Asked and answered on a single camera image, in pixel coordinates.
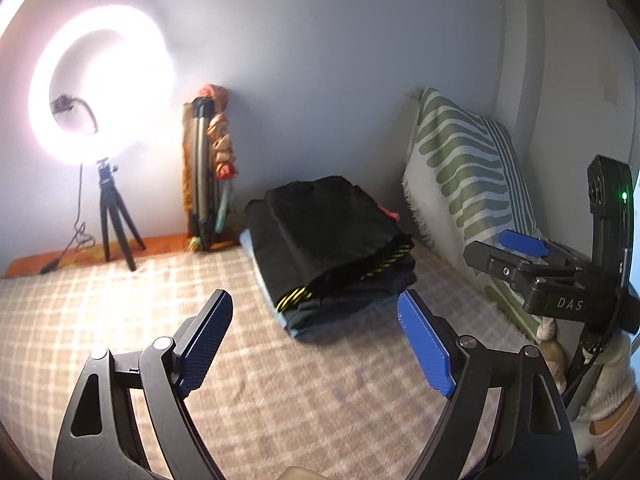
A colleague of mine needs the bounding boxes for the checkered beige bed sheet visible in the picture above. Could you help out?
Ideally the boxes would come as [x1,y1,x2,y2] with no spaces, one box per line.
[0,242,542,480]

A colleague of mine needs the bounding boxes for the folded black garment yellow trim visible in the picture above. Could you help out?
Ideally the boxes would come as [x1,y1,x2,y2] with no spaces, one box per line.
[241,176,416,338]

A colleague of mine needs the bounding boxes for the green striped white pillow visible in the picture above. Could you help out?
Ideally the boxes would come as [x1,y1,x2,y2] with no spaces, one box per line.
[402,88,541,339]

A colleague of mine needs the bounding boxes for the black pants with pink tabs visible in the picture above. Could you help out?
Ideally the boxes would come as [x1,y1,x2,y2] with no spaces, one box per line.
[265,176,406,285]

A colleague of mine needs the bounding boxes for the folded metal stand with cloth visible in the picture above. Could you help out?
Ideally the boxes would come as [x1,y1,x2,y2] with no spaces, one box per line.
[182,84,238,252]

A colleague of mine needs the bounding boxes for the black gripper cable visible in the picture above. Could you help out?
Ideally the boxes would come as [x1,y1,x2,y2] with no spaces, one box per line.
[562,318,614,406]

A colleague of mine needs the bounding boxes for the bright ring light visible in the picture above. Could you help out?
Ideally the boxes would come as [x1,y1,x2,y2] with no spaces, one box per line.
[28,4,180,164]

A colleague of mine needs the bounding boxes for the black ring light cable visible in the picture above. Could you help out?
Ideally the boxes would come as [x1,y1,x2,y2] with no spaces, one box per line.
[38,161,98,276]

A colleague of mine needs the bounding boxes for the black mini tripod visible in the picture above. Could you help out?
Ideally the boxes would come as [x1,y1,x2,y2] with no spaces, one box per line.
[98,158,146,272]

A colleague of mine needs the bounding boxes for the right white gloved hand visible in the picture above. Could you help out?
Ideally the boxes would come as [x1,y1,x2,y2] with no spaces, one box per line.
[536,318,636,422]

